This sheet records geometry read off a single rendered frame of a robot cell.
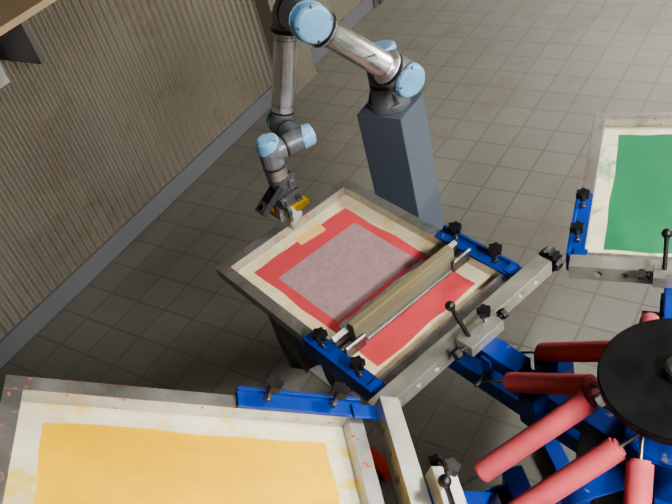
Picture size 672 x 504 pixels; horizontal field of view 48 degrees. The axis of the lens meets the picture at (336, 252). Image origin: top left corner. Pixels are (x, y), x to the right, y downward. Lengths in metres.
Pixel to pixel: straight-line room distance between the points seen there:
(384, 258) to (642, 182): 0.88
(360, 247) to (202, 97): 2.67
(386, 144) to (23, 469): 1.71
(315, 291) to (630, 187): 1.08
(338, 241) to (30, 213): 2.10
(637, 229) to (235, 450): 1.42
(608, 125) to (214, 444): 1.88
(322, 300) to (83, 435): 0.97
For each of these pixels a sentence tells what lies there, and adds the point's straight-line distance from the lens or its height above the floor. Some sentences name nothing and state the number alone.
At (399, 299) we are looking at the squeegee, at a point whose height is 1.04.
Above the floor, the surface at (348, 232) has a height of 0.98.
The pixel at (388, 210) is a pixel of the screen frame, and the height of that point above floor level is 1.02.
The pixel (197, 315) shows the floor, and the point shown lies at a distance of 4.00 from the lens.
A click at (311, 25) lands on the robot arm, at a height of 1.68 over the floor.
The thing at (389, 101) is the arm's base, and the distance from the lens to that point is 2.71.
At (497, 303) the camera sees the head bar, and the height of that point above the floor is 1.05.
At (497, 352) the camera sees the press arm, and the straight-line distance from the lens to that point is 2.04.
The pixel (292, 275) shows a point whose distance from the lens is 2.49.
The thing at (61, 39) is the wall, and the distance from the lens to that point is 4.26.
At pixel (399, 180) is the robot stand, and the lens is 2.86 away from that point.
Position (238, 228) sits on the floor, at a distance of 4.44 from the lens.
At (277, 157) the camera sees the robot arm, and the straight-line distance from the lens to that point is 2.45.
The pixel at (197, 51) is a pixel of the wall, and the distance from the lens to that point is 4.94.
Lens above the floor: 2.60
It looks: 40 degrees down
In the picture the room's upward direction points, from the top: 16 degrees counter-clockwise
